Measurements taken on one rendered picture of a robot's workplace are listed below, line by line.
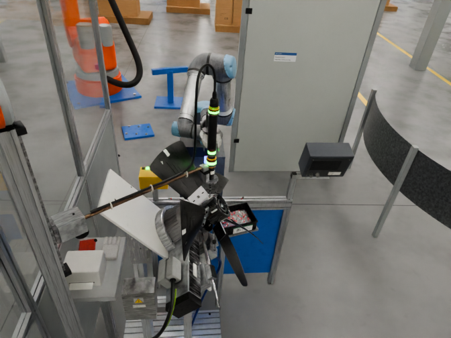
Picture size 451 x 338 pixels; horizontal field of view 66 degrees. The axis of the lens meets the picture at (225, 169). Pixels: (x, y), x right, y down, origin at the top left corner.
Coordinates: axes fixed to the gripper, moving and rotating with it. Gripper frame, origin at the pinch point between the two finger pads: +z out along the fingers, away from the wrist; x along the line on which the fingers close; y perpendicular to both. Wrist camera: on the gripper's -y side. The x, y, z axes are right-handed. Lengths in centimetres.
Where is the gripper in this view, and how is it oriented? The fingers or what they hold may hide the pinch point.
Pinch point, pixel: (212, 144)
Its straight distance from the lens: 144.7
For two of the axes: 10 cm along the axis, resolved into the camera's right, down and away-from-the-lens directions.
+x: -9.9, 0.0, -1.1
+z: 0.9, 5.9, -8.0
